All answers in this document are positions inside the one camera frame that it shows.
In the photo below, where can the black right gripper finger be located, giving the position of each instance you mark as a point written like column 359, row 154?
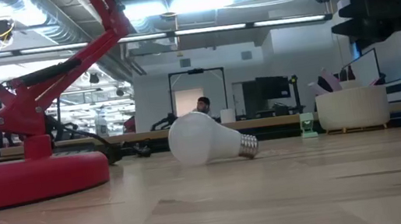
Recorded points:
column 366, row 30
column 366, row 4

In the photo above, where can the white frosted lightbulb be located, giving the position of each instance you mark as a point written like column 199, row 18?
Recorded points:
column 196, row 140

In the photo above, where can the red desk lamp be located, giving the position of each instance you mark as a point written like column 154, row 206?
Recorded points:
column 37, row 178

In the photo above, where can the black background robot arm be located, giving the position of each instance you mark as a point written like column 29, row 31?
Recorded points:
column 164, row 123

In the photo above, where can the lavender item in cup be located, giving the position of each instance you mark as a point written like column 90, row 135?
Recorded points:
column 327, row 80

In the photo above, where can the white ribbed pen cup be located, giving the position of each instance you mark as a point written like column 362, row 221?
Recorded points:
column 353, row 110

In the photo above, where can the black monitor stand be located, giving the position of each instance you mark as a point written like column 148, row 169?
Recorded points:
column 295, row 91

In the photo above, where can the black background monitor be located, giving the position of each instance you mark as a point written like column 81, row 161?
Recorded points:
column 272, row 87

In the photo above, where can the beige wooden desk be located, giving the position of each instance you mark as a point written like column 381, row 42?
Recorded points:
column 272, row 120

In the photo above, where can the long ceiling light bar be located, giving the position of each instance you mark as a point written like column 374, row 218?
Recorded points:
column 212, row 29

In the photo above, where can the white cylinder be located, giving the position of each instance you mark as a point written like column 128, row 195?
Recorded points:
column 227, row 116

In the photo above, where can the person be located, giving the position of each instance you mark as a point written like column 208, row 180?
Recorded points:
column 203, row 105

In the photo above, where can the black calculator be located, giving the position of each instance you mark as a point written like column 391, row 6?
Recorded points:
column 72, row 149

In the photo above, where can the white screen with black frame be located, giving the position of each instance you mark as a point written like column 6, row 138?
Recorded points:
column 365, row 67

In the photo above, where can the black aluminium table frame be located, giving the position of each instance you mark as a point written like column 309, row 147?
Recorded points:
column 278, row 131

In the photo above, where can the black background rig frame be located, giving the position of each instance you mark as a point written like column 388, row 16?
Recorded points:
column 195, row 71

